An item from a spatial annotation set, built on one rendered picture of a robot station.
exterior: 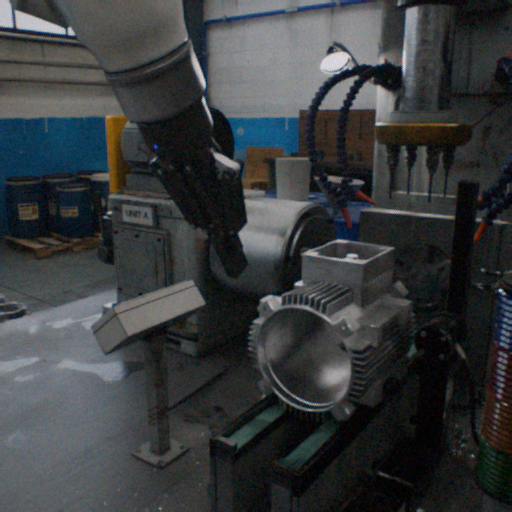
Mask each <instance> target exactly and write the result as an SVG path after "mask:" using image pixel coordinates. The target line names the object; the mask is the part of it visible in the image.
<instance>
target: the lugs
mask: <svg viewBox="0 0 512 512"><path fill-rule="evenodd" d="M408 293H409V292H408V291H407V289H406V288H405V287H404V286H402V283H401V282H400V281H397V282H395V283H394V285H392V286H391V287H390V293H389V294H390V295H391V296H392V297H396V298H402V297H403V296H405V295H407V294H408ZM278 307H280V303H279V301H278V300H277V299H276V296H271V298H269V299H267V300H265V301H264V302H263V303H262V304H261V305H259V306H258V307H257V309H258V312H259V313H261V315H262V316H263V317H264V319H265V318H266V317H267V316H268V315H269V314H271V313H272V312H274V310H275V309H276V308H278ZM334 326H335V328H336V329H337V330H338V332H339V333H340V335H341V336H342V337H343V339H346V338H347V337H349V336H350V335H352V334H353V333H354V332H356V331H357V330H358V329H361V325H360V324H358V323H357V321H356V320H355V319H354V317H353V316H352V315H351V314H350V312H349V314H347V315H346V316H343V317H342V318H340V319H339V320H338V321H336V322H335V323H334ZM257 385H258V387H260V389H261V390H262V391H263V393H264V394H265V396H268V395H269V394H271V393H272V392H273V391H272V389H271V388H270V387H269V385H268V383H267V381H266V380H265V378H263V379H262V380H260V381H258V382H257ZM355 410H356V407H355V406H354V404H353V402H352V401H351V400H350V398H346V399H345V400H344V401H343V402H341V403H339V405H338V406H337V407H335V408H333V409H330V412H331V413H332V414H334V416H335V417H336V419H337V420H338V422H340V420H342V419H343V418H345V417H346V416H349V415H351V414H352V413H353V412H354V411H355Z"/></svg>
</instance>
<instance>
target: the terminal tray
mask: <svg viewBox="0 0 512 512"><path fill-rule="evenodd" d="M342 242H344V243H340V239H338V240H335V242H333V243H330V244H327V245H324V246H321V247H319V248H316V249H313V250H310V251H308V252H305V253H303V262H302V279H303V285H305V284H307V282H309V281H310V282H312V281H316V282H317V281H319V280H321V282H323V281H326V284H327V282H330V281H332V285H334V284H337V287H339V286H340V285H342V290H343V289H345V288H348V293H349V292H351V291H352V290H353V302H354V303H355V304H356V305H357V306H359V307H360V308H362V307H363V308H364V309H366V306H368V307H369V304H371V305H372V304H374V302H376V303H377V300H379V301H380V297H382V298H383V295H385V296H386V293H390V287H391V286H392V285H393V274H394V258H395V248H394V247H387V248H386V249H385V248H382V247H386V246H379V245H371V244H364V243H356V242H349V240H342ZM310 252H316V253H313V254H312V253H310ZM356 260H362V261H361V262H359V261H356Z"/></svg>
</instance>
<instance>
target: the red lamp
mask: <svg viewBox="0 0 512 512"><path fill-rule="evenodd" d="M490 353H491V354H490V360H489V367H488V369H489V371H488V377H487V385H486V386H487V388H488V390H489V391H490V392H491V393H492V394H493V395H494V396H497V397H498V398H500V399H502V400H504V401H506V403H508V404H511V405H512V350H508V349H506V348H504V347H502V346H501V345H499V344H498V343H497V342H496V341H495V340H494V339H493V343H492V349H490Z"/></svg>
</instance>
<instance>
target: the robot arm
mask: <svg viewBox="0 0 512 512"><path fill-rule="evenodd" d="M7 1H8V2H9V3H10V5H11V6H12V8H13V10H16V11H19V12H23V14H24V13H25V15H28V16H31V17H34V18H36V19H39V20H42V21H45V22H48V23H50V24H53V25H55V26H58V27H60V28H64V29H68V28H71V30H72V31H73V33H74V35H75V36H76V37H77V39H78V40H79V41H80V43H81V44H83V45H85V46H86V47H87V48H88V49H89V50H90V52H91V53H92V54H93V55H94V57H95V58H96V59H97V61H98V62H99V65H100V67H101V69H102V70H104V72H105V76H106V78H107V80H108V83H110V85H111V88H112V90H113V92H114V94H115V96H116V98H117V101H118V103H119V105H120V107H121V109H122V111H123V113H125V115H126V117H127V119H129V120H130V121H133V122H136V125H137V127H138V129H139V131H140V133H141V136H143V138H144V140H145V142H146V144H147V146H148V148H149V149H150V150H151V152H152V153H154V154H156V156H157V157H156V158H155V159H153V160H152V161H151V162H150V163H149V164H148V169H149V171H150V172H151V173H152V174H153V175H154V176H155V177H156V178H157V179H158V180H160V181H161V183H162V185H163V186H164V188H165V189H166V191H167V192H168V194H169V195H170V198H171V199H172V201H173V202H174V204H176V205H177V207H178V208H179V210H180V211H181V214H182V215H183V217H184V218H185V220H186V221H187V223H188V224H189V226H191V228H192V229H194V230H197V229H198V228H199V229H201V230H202V232H203V233H205V234H206V235H208V237H209V239H210V242H211V244H212V247H213V249H214V250H215V251H216V253H217V256H219V259H220V261H221V263H222V265H223V267H224V271H225V273H226V275H227V277H230V278H235V279H237V278H238V277H239V276H240V275H241V273H242V272H243V271H244V270H245V267H247V266H248V265H249V263H248V260H247V258H245V254H244V252H243V245H242V243H241V240H240V237H239V234H238V233H239V232H240V231H241V230H242V229H243V226H244V225H245V224H247V223H248V218H247V211H245V203H244V194H243V187H242V179H241V174H242V170H243V166H244V163H243V161H242V160H241V159H239V158H236V159H235V160H234V161H232V160H229V159H227V158H226V157H224V156H223V155H222V151H221V148H220V146H219V145H218V144H216V143H215V142H214V140H213V137H212V125H213V124H212V119H211V116H210V114H209V111H208V108H207V105H206V102H205V99H204V97H203V93H204V91H205V87H206V84H205V80H204V77H203V75H202V71H201V68H200V66H198V63H197V60H196V57H195V55H194V51H193V46H192V43H191V40H190V39H189V38H188V33H187V30H186V26H185V21H184V11H183V2H182V0H7ZM167 173H168V174H167ZM194 215H195V218H194Z"/></svg>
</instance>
